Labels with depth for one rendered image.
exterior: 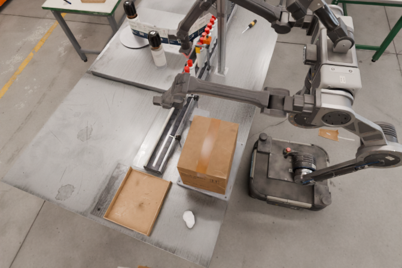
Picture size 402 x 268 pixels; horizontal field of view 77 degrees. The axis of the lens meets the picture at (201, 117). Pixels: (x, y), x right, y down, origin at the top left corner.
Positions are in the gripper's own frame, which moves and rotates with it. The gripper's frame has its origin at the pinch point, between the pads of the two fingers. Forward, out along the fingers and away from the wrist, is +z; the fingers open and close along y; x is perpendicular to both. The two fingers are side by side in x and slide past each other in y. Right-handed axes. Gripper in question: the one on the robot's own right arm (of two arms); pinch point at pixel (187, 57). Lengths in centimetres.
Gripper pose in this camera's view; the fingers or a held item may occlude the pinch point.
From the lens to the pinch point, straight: 175.4
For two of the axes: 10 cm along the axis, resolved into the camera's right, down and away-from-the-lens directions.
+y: -3.3, 8.0, -4.9
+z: 0.6, 5.4, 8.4
